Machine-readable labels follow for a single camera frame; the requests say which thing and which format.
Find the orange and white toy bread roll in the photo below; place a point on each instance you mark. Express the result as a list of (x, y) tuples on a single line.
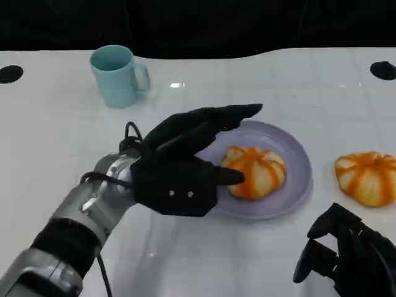
[(365, 179), (263, 173)]

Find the pale green mug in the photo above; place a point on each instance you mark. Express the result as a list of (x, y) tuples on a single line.
[(116, 83)]

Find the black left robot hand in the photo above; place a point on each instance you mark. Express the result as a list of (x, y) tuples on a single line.
[(173, 182)]

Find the black round table grommet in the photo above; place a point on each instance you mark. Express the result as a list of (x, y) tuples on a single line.
[(10, 73), (383, 70)]

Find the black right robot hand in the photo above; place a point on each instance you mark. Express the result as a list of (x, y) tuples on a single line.
[(365, 256)]

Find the lilac plate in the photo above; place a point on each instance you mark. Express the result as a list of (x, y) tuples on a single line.
[(294, 154)]

